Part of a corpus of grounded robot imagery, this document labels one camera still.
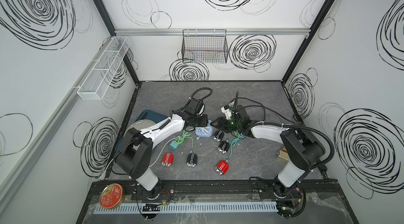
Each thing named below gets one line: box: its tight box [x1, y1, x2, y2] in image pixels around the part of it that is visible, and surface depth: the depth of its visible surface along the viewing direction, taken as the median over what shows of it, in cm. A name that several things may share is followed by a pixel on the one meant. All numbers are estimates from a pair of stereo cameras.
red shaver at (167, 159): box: [161, 152, 175, 167], surface depth 83 cm
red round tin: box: [99, 183, 126, 210], surface depth 71 cm
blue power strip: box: [194, 122, 214, 138], surface depth 86 cm
